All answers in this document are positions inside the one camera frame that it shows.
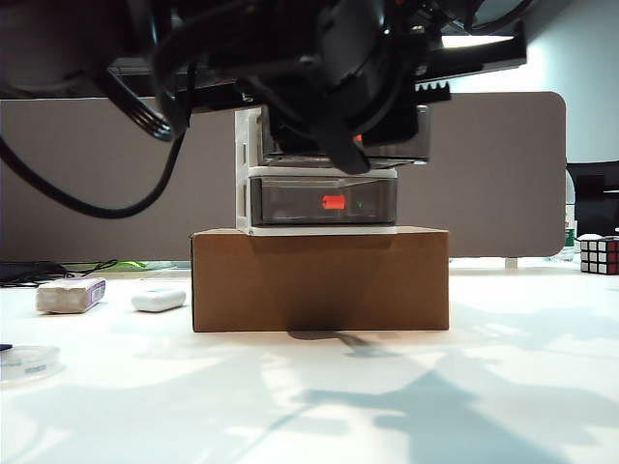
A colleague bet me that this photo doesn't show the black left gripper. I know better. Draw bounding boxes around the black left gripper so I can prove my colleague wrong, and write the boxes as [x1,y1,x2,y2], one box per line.
[105,0,528,176]

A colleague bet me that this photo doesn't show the grey-brown desk partition panel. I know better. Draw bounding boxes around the grey-brown desk partition panel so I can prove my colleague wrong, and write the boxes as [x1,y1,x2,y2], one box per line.
[0,91,567,260]

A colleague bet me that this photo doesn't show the long ceiling light strip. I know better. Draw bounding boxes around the long ceiling light strip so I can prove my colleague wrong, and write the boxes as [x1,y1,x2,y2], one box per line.
[442,35,516,49]

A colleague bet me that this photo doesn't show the brown cardboard box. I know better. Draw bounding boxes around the brown cardboard box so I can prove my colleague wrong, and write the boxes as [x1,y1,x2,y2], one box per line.
[191,226,451,334]

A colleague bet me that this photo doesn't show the clear plastic bottle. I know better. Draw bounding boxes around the clear plastic bottle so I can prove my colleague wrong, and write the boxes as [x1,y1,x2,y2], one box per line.
[562,176,580,265]

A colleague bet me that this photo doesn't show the black office chair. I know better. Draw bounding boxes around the black office chair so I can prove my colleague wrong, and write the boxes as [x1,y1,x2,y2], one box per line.
[565,162,619,241]

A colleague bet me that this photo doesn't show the rubik's cube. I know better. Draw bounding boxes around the rubik's cube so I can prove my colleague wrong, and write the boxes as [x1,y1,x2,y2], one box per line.
[578,235,619,276]

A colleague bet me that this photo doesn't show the white oval plastic case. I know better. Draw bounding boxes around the white oval plastic case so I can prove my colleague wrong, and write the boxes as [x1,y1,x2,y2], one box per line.
[131,287,188,313]

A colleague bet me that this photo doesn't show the white and purple eraser block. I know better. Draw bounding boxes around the white and purple eraser block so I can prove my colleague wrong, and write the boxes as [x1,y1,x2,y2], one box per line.
[36,277,107,315]

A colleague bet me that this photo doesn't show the white plastic drawer cabinet frame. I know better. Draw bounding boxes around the white plastic drawer cabinet frame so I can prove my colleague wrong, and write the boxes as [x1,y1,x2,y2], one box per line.
[234,108,398,237]

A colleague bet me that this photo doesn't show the black looped cable bundle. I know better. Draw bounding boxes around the black looped cable bundle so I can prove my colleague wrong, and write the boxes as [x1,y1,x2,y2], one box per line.
[103,67,178,142]

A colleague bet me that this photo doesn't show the black hanging robot cable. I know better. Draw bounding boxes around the black hanging robot cable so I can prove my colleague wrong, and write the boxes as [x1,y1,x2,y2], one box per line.
[0,62,199,221]

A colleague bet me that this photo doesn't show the black background cables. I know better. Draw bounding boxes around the black background cables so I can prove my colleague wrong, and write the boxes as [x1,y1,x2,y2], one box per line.
[0,260,120,287]

